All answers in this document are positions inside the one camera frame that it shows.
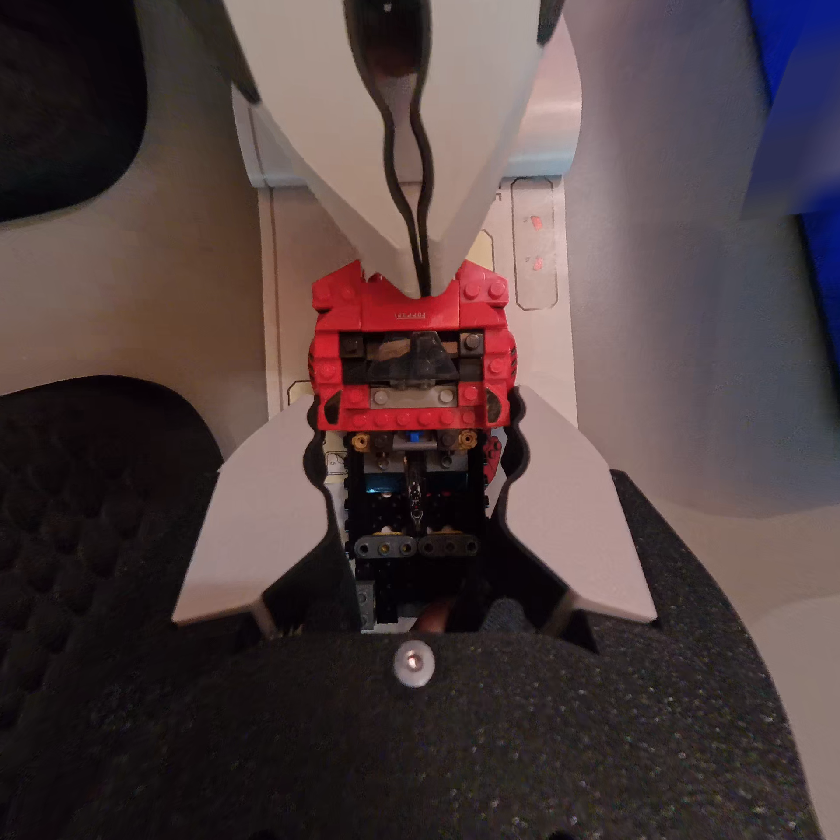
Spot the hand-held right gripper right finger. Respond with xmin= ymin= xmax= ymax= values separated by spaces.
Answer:
xmin=489 ymin=386 xmax=660 ymax=635

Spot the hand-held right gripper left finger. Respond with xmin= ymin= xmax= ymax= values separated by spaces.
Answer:
xmin=168 ymin=394 xmax=347 ymax=634

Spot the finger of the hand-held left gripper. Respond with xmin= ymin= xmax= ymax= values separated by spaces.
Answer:
xmin=414 ymin=0 xmax=568 ymax=296
xmin=221 ymin=0 xmax=424 ymax=290

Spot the lego instruction booklet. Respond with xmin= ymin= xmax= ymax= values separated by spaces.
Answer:
xmin=233 ymin=20 xmax=586 ymax=526

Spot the red and black lego car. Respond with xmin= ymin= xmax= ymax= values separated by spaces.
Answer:
xmin=310 ymin=258 xmax=517 ymax=628

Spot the black quilted chair seat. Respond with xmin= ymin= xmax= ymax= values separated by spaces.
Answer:
xmin=0 ymin=377 xmax=227 ymax=742
xmin=0 ymin=0 xmax=148 ymax=224

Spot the blue plastic bin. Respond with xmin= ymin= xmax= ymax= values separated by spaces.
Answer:
xmin=746 ymin=0 xmax=840 ymax=353

